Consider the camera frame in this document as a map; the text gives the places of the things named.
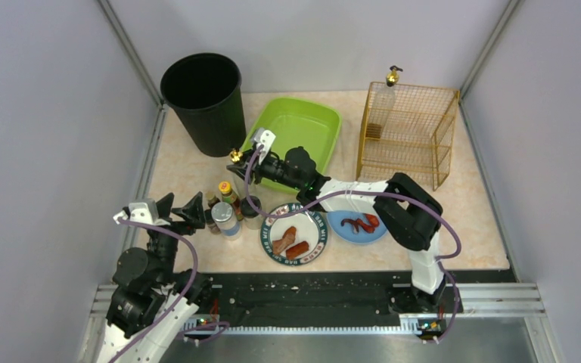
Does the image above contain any clear glass bottle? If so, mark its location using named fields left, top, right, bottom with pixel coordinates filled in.
left=226, top=149, right=254, bottom=198

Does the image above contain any yellow cap sauce bottle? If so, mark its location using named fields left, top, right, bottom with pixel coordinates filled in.
left=218, top=181, right=244, bottom=221

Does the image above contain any glass bottle with brown sauce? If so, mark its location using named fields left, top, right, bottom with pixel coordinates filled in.
left=365, top=65, right=403, bottom=139

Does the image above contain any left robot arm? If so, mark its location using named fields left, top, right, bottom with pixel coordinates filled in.
left=96, top=192, right=211, bottom=362

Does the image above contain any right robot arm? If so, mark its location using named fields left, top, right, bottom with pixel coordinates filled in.
left=226, top=143, right=448, bottom=311

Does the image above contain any small dark spice bottle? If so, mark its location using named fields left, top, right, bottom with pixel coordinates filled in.
left=204, top=209, right=222, bottom=234

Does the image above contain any small brown cap bottle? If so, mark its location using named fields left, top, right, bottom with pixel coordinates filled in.
left=206, top=191, right=221, bottom=209

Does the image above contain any black lid jar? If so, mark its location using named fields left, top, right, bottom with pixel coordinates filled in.
left=240, top=196, right=263, bottom=230

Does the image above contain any green plastic basin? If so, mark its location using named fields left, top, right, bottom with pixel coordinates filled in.
left=241, top=97, right=342, bottom=174

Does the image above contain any white plate with green rim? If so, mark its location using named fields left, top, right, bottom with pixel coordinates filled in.
left=259, top=203, right=328, bottom=267

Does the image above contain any brown meat piece left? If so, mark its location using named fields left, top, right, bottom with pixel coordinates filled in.
left=272, top=226, right=297, bottom=255

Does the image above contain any red sausage piece on plate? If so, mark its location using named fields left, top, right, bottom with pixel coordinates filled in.
left=285, top=241, right=310, bottom=260

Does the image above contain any black plastic trash bin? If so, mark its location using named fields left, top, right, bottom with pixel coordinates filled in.
left=160, top=53, right=246, bottom=157

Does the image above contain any dark curled sausage strip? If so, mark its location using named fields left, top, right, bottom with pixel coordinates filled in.
left=340, top=218, right=372, bottom=234

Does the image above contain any blue plate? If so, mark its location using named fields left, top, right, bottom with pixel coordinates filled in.
left=326, top=210, right=387, bottom=245

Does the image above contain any red sausage on blue plate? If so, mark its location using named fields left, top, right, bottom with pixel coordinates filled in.
left=362, top=213, right=380, bottom=233

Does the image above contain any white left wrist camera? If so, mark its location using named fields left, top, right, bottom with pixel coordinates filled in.
left=113, top=198, right=159, bottom=225

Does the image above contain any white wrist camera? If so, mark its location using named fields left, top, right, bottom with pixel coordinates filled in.
left=113, top=198, right=159, bottom=225
left=250, top=128, right=276, bottom=165

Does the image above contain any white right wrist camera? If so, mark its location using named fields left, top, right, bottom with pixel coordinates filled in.
left=250, top=128, right=276, bottom=165

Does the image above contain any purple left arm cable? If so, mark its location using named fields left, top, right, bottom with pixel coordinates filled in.
left=107, top=218, right=231, bottom=363

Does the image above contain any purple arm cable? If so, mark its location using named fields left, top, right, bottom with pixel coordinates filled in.
left=107, top=218, right=231, bottom=363
left=243, top=144, right=464, bottom=344

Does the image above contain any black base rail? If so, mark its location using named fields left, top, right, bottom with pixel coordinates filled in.
left=180, top=270, right=464, bottom=337

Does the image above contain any gold wire rack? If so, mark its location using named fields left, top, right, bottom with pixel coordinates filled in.
left=356, top=82, right=461, bottom=191

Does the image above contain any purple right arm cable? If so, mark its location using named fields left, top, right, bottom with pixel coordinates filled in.
left=243, top=144, right=464, bottom=344

